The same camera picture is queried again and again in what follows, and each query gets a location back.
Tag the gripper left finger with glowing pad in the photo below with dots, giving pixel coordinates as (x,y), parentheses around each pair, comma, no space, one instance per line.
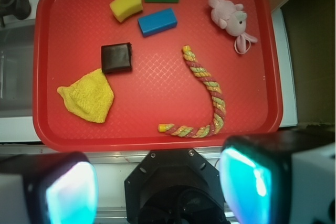
(48,188)

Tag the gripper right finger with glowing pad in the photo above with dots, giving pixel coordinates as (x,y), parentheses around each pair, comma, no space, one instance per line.
(282,177)

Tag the pink plush bunny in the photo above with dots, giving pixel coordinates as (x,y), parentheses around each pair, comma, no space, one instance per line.
(233,19)

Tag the yellow knitted cloth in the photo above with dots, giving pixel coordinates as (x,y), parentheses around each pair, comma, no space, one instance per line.
(89,98)

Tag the red plastic tray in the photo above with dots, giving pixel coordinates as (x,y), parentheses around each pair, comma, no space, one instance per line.
(160,89)

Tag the dark brown square block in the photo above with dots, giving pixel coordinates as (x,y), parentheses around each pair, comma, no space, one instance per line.
(116,58)

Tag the blue rectangular block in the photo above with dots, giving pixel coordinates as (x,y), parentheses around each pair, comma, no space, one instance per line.
(157,22)

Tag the black clamp knob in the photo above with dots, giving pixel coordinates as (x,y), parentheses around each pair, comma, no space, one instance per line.
(20,9)

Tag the yellow sponge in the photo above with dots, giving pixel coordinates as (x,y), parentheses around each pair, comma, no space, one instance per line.
(123,9)

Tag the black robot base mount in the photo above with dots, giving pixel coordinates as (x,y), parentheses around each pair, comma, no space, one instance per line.
(174,186)

